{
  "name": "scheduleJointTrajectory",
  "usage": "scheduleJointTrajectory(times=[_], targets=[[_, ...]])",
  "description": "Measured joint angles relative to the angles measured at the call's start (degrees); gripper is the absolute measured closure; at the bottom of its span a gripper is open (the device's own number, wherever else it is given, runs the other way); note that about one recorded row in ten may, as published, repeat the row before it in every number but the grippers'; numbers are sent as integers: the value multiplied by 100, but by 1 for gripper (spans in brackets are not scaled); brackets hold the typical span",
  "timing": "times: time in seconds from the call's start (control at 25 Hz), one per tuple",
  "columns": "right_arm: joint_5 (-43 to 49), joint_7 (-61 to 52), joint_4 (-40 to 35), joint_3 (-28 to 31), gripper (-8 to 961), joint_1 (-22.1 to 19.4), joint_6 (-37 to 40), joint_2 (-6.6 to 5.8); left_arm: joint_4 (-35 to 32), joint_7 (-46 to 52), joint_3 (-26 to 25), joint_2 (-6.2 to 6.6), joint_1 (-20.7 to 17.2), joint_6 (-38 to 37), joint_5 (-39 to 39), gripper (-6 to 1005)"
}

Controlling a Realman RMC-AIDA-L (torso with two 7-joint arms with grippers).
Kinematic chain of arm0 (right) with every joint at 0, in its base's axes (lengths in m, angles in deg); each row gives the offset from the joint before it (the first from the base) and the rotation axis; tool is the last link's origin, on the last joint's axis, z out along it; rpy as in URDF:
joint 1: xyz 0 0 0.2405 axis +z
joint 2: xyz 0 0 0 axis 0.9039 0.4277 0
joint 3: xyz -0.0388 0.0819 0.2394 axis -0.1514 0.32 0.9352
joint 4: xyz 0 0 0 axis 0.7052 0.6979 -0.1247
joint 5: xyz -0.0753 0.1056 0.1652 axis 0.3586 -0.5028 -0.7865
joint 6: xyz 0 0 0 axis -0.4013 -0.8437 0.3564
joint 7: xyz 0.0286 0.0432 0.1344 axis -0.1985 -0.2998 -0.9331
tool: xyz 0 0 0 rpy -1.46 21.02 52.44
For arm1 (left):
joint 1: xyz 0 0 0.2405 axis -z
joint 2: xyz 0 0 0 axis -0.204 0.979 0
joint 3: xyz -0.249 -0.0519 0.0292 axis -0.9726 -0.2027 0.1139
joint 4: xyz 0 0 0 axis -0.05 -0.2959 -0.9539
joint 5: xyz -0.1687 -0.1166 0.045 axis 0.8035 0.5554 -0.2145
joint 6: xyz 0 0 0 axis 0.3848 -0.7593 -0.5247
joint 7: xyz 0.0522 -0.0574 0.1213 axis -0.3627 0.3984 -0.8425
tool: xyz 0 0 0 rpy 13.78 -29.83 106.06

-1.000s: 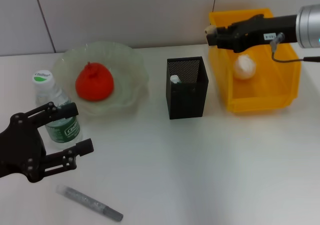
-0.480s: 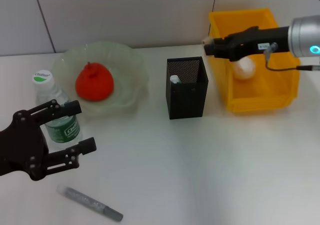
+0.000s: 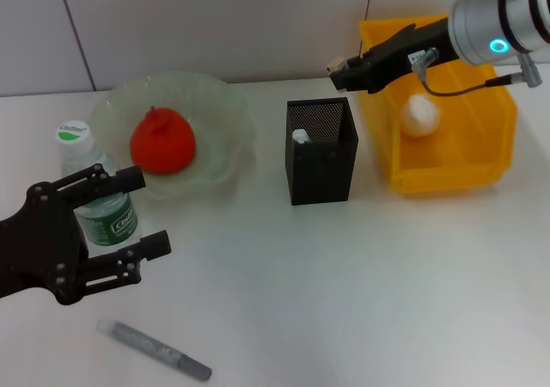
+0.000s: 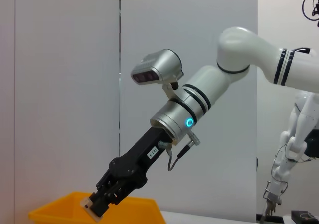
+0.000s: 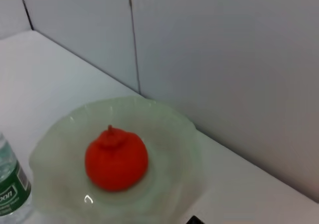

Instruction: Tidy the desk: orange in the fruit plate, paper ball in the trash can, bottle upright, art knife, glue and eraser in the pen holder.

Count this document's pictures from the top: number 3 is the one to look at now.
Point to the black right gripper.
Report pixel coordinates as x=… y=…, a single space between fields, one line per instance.
x=399 y=56

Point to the grey marker pen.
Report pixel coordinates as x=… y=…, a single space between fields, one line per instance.
x=150 y=346

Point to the pale green glass fruit plate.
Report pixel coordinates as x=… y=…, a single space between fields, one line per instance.
x=219 y=116

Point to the black mesh pen holder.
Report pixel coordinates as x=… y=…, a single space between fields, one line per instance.
x=322 y=172

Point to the white paper ball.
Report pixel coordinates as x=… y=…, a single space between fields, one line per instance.
x=421 y=116

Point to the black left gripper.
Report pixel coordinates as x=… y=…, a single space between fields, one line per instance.
x=38 y=249

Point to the clear green-label water bottle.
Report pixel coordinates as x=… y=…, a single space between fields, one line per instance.
x=107 y=223

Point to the green utility knife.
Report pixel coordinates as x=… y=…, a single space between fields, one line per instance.
x=301 y=136

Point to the yellow plastic bin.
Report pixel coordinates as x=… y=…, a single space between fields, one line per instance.
x=472 y=146

